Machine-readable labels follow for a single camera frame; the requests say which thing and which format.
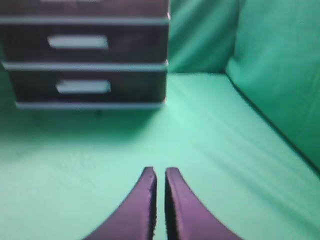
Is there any dark translucent bottom drawer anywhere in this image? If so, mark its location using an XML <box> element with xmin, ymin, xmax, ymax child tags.
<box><xmin>8</xmin><ymin>70</ymin><xmax>167</xmax><ymax>103</ymax></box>

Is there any dark translucent drawer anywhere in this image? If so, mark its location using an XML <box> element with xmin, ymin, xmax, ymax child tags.
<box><xmin>0</xmin><ymin>24</ymin><xmax>169</xmax><ymax>63</ymax></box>
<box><xmin>8</xmin><ymin>70</ymin><xmax>167</xmax><ymax>103</ymax></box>
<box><xmin>0</xmin><ymin>0</ymin><xmax>170</xmax><ymax>18</ymax></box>

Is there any dark translucent middle drawer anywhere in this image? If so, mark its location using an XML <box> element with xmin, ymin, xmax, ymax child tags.
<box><xmin>0</xmin><ymin>24</ymin><xmax>169</xmax><ymax>63</ymax></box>

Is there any white frame drawer cabinet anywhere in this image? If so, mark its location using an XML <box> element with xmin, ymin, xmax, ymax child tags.
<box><xmin>0</xmin><ymin>9</ymin><xmax>170</xmax><ymax>109</ymax></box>

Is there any dark translucent top drawer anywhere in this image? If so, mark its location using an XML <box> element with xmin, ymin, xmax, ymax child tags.
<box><xmin>0</xmin><ymin>0</ymin><xmax>170</xmax><ymax>18</ymax></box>

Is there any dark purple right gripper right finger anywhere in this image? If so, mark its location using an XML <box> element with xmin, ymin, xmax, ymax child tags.
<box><xmin>164</xmin><ymin>167</ymin><xmax>241</xmax><ymax>240</ymax></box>

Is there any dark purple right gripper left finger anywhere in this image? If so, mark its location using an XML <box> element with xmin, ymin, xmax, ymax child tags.
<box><xmin>85</xmin><ymin>166</ymin><xmax>157</xmax><ymax>240</ymax></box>

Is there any green cloth backdrop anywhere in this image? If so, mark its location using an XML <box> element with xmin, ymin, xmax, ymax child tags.
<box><xmin>0</xmin><ymin>0</ymin><xmax>320</xmax><ymax>240</ymax></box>

